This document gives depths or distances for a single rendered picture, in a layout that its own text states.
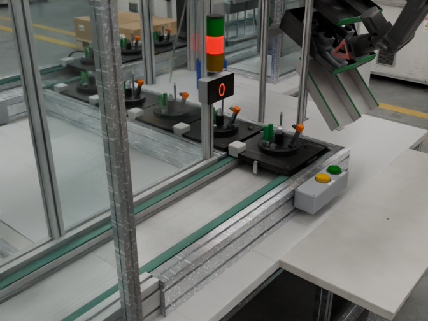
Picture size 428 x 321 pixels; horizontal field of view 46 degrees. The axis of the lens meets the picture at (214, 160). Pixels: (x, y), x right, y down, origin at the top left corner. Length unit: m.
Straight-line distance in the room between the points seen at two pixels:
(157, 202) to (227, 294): 0.35
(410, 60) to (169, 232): 4.61
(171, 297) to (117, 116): 0.50
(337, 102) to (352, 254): 0.68
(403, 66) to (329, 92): 3.86
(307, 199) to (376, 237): 0.22
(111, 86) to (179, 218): 0.68
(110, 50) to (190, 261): 0.57
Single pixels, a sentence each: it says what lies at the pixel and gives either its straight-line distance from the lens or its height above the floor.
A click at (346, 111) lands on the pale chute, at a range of 1.91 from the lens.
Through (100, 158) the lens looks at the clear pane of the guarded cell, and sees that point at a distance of 0.84.
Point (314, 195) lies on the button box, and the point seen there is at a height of 0.96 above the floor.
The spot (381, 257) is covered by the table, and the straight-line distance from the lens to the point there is 1.43.
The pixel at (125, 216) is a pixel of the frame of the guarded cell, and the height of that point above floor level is 1.20.
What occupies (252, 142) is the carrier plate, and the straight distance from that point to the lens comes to 1.73.
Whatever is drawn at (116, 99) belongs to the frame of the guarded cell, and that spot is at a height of 1.41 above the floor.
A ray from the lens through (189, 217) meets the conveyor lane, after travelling 1.41.
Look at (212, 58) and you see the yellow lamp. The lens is 1.49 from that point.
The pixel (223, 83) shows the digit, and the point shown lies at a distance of 1.52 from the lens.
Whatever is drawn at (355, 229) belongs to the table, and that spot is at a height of 0.86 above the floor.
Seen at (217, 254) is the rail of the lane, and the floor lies 0.93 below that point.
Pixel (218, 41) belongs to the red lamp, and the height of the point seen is 1.35.
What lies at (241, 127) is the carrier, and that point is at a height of 0.97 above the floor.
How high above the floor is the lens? 1.68
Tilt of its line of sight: 26 degrees down
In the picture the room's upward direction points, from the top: straight up
